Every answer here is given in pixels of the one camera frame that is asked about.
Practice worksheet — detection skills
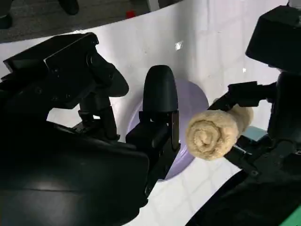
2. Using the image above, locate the beige towel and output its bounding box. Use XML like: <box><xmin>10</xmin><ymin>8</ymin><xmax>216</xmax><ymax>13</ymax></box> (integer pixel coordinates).
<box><xmin>185</xmin><ymin>105</ymin><xmax>254</xmax><ymax>161</ymax></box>

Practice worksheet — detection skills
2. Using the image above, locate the lilac plate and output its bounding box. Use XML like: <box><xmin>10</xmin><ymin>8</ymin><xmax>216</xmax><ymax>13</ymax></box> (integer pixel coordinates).
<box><xmin>126</xmin><ymin>79</ymin><xmax>210</xmax><ymax>182</ymax></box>

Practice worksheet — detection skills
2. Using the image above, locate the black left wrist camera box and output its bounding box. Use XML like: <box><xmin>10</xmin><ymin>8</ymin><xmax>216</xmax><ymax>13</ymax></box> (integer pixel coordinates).
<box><xmin>245</xmin><ymin>6</ymin><xmax>301</xmax><ymax>71</ymax></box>

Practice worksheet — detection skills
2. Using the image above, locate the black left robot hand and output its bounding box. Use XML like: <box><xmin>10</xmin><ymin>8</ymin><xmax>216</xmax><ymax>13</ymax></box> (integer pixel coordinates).
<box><xmin>206</xmin><ymin>70</ymin><xmax>301</xmax><ymax>182</ymax></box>

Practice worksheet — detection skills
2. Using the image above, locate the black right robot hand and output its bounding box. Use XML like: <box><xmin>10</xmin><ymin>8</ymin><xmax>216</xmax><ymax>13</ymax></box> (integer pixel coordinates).
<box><xmin>0</xmin><ymin>32</ymin><xmax>182</xmax><ymax>226</ymax></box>

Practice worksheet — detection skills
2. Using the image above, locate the black rounded floor object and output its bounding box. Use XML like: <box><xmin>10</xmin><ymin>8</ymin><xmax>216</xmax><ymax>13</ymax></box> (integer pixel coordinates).
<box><xmin>0</xmin><ymin>13</ymin><xmax>12</xmax><ymax>30</ymax></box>
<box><xmin>58</xmin><ymin>0</ymin><xmax>79</xmax><ymax>16</ymax></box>

